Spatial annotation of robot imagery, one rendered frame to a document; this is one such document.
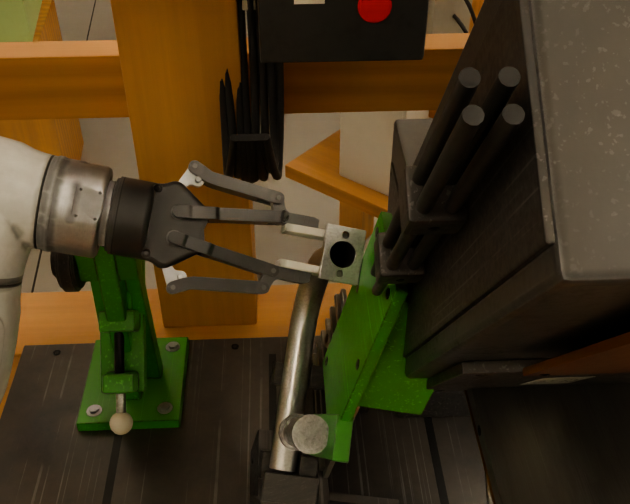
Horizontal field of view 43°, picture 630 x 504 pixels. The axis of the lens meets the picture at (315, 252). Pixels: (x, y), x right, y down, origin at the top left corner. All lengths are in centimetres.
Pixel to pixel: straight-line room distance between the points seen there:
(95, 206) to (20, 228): 7
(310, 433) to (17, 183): 36
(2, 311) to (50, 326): 48
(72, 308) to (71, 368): 15
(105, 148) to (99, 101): 231
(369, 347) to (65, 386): 54
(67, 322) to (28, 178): 54
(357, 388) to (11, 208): 35
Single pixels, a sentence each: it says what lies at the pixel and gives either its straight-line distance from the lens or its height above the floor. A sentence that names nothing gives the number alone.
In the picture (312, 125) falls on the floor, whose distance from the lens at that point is 347.
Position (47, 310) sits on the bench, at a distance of 129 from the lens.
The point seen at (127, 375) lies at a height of 100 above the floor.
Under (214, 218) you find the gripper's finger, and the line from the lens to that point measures 77.
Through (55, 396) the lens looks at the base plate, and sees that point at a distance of 113.
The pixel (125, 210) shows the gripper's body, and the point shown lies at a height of 129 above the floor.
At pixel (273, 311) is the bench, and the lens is 123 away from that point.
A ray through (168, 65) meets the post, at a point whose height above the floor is 130.
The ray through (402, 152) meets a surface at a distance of 92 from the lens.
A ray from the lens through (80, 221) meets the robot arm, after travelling 74.
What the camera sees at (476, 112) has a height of 155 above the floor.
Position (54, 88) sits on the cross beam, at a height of 123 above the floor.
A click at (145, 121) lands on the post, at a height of 123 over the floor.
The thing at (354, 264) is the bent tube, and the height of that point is 122.
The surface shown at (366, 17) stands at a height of 140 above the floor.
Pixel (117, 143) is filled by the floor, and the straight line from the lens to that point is 344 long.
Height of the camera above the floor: 171
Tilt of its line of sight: 39 degrees down
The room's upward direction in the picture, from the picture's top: straight up
